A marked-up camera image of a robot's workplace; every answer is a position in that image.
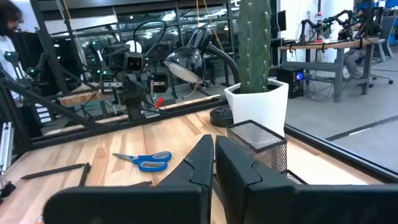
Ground silver aluminium bracket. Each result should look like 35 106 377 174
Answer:
0 121 15 175

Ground black desk lamp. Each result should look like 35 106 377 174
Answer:
163 26 241 128

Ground black binder clip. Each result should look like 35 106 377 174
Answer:
0 182 16 200

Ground green cactus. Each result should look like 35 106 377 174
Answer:
238 0 272 94

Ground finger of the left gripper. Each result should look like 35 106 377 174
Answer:
135 73 169 103
101 73 136 103

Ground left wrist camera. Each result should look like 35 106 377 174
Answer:
124 51 144 72

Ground black mesh desk organizer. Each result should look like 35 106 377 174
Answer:
226 119 308 187

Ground blue handled scissors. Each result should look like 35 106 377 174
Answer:
112 151 172 173

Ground black computer tower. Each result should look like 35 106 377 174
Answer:
276 67 305 99

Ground wooden background workbench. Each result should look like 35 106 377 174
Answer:
278 36 381 103

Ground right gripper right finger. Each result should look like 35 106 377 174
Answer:
215 135 398 224

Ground person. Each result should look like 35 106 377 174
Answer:
0 0 24 105
341 7 377 80

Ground grey office chair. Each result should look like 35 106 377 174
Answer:
369 15 396 86

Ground black aluminium table frame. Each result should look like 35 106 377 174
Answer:
0 74 398 184

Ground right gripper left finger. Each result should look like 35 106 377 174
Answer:
42 134 215 224

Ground white plant pot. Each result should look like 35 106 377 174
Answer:
223 78 290 138

